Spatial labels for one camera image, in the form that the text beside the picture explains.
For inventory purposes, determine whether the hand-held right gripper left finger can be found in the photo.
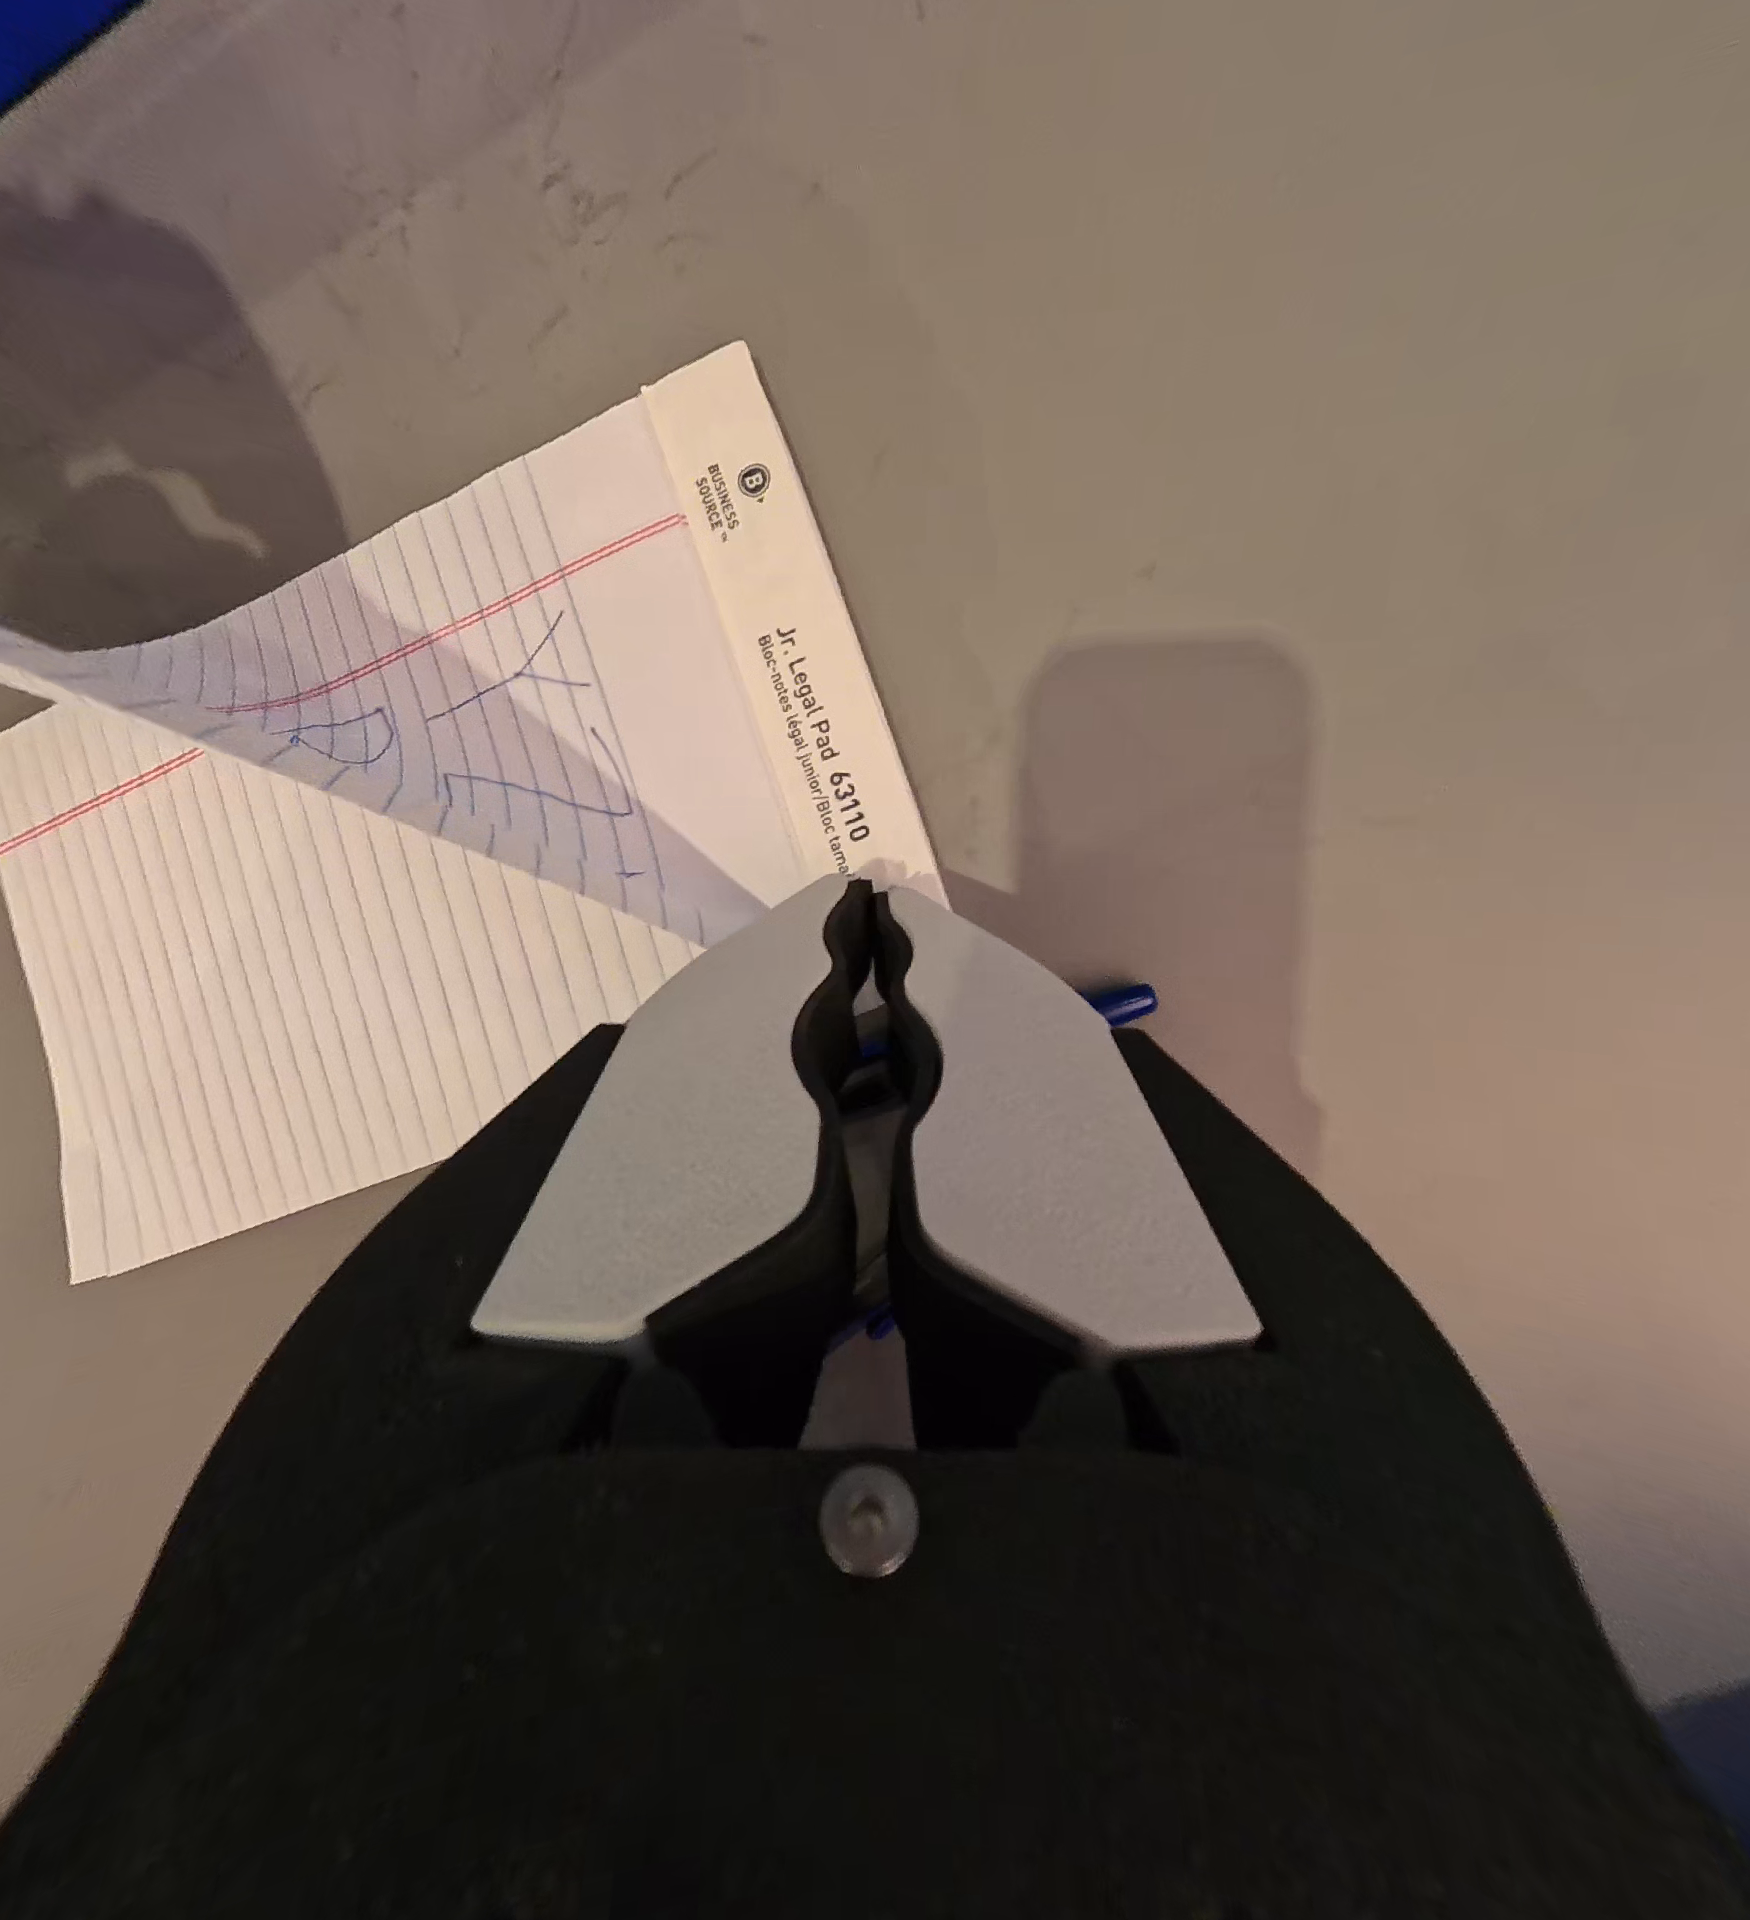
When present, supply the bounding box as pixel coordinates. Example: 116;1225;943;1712
472;882;875;1363

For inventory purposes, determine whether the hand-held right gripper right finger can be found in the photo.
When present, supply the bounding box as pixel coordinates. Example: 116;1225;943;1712
875;887;1268;1370

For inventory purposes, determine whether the white lined notepad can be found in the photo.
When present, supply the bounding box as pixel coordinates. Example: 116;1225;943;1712
0;342;954;1287

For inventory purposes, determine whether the torn written notepad sheet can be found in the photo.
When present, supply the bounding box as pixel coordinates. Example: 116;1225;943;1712
0;393;819;954

